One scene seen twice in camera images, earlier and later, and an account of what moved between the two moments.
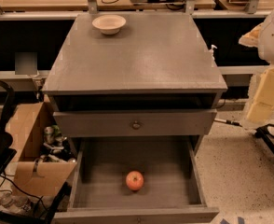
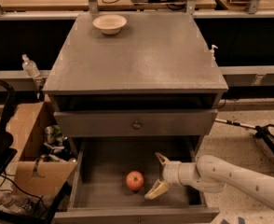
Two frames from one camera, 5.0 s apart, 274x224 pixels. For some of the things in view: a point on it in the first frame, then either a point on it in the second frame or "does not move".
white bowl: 108,23 does not move
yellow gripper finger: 271,91 -> 157,189
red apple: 134,180 does not move
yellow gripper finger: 252,38 -> 162,159
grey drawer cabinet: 134,77 does not move
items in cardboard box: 56,147 does not move
